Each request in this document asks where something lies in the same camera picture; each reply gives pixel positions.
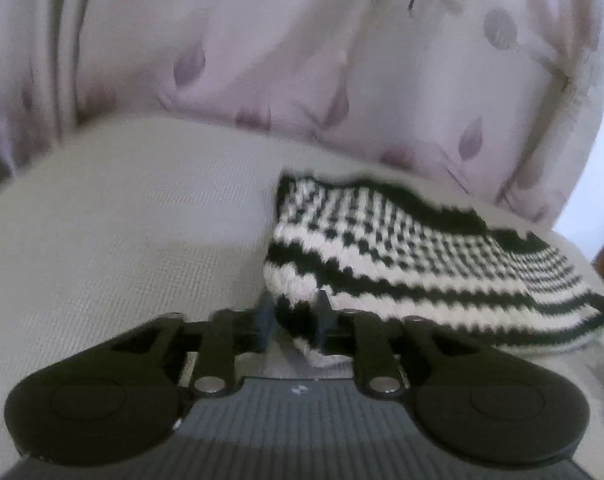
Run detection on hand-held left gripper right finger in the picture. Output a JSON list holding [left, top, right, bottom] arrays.
[[314, 292, 485, 398]]

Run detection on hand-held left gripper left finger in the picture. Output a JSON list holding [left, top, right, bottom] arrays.
[[109, 291, 278, 397]]

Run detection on black white striped knitted cardigan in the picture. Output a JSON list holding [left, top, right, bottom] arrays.
[[263, 173, 604, 369]]

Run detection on leaf print pale curtain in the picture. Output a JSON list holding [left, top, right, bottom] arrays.
[[0, 0, 604, 227]]

